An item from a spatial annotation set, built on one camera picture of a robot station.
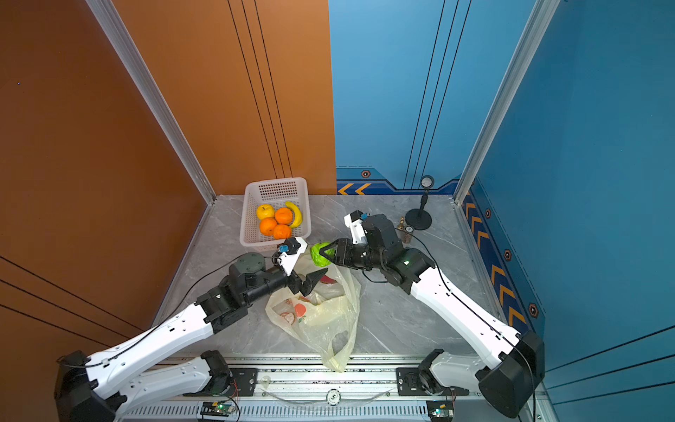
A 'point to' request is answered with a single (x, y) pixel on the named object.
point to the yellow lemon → (264, 211)
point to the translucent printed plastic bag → (325, 319)
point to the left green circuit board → (220, 408)
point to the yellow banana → (298, 214)
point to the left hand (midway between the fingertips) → (316, 253)
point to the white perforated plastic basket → (276, 192)
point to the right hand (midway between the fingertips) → (327, 253)
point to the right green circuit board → (440, 411)
